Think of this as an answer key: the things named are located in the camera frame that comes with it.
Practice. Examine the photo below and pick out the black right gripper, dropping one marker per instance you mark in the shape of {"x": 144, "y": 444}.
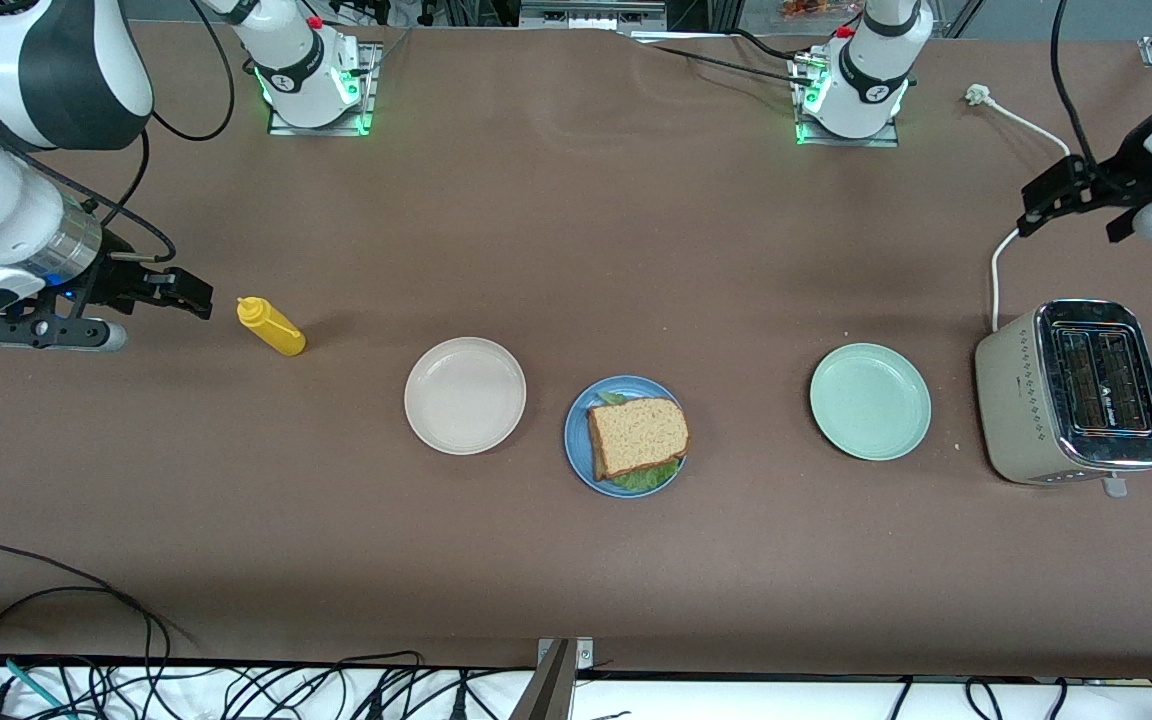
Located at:
{"x": 119, "y": 278}

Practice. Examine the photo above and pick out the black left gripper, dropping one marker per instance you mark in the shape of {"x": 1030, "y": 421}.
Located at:
{"x": 1128, "y": 166}

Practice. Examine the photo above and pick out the yellow squeeze bottle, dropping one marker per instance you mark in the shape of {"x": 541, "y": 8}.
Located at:
{"x": 276, "y": 330}

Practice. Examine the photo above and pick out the green lettuce leaf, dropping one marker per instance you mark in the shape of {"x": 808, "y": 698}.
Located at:
{"x": 646, "y": 478}

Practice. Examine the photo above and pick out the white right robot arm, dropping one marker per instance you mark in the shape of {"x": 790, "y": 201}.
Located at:
{"x": 26, "y": 130}

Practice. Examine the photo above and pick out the pale green round plate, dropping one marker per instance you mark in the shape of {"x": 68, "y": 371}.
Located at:
{"x": 870, "y": 402}

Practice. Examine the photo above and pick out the beige round plate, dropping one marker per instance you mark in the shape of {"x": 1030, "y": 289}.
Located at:
{"x": 465, "y": 396}

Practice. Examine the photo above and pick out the blue round plate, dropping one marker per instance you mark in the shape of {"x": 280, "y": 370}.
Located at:
{"x": 576, "y": 440}

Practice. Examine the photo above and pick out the beige steel toaster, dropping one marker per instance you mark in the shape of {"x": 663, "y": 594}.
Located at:
{"x": 1021, "y": 400}

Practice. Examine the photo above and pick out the orange background item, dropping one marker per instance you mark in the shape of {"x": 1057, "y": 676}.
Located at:
{"x": 806, "y": 8}

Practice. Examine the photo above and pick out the silver power strip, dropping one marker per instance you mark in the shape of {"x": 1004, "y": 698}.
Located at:
{"x": 591, "y": 14}

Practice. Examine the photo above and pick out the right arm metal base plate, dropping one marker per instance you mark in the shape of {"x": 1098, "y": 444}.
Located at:
{"x": 321, "y": 130}

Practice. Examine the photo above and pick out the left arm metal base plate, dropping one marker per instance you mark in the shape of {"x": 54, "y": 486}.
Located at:
{"x": 846, "y": 142}

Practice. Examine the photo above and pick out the grey metal bracket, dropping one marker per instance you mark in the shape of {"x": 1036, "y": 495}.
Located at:
{"x": 561, "y": 655}

